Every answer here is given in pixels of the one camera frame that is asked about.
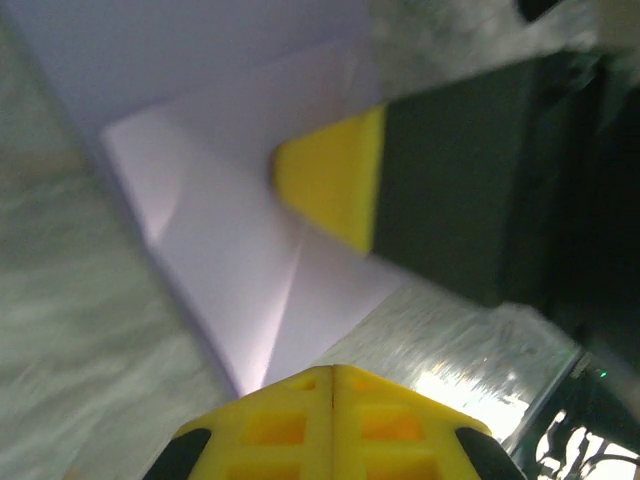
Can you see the lavender cloth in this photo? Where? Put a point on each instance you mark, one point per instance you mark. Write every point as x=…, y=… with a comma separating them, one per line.
x=210, y=225

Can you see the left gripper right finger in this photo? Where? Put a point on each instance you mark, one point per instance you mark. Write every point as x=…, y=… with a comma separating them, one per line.
x=390, y=435

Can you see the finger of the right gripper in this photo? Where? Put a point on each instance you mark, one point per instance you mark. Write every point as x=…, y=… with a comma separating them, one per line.
x=425, y=190

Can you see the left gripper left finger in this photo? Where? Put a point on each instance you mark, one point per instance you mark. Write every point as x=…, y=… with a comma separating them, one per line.
x=280, y=435

